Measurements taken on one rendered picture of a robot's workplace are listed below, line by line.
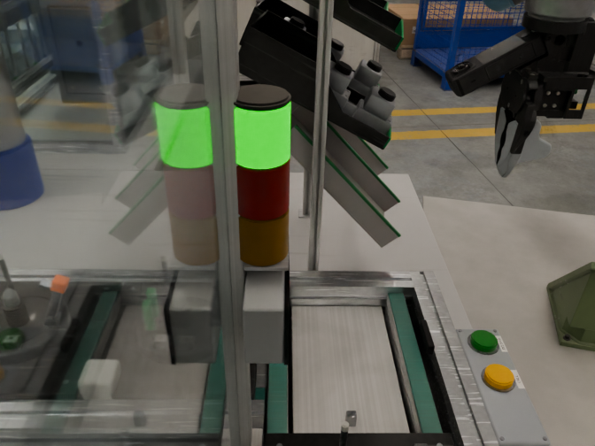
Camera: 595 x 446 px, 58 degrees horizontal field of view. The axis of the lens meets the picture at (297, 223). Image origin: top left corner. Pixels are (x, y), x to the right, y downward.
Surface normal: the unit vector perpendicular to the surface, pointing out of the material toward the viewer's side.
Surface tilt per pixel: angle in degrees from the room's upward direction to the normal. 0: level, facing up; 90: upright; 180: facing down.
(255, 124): 90
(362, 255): 0
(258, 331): 90
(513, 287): 0
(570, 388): 0
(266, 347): 90
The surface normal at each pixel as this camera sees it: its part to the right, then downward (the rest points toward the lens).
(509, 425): 0.02, -0.84
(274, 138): 0.49, 0.48
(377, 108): -0.16, 0.54
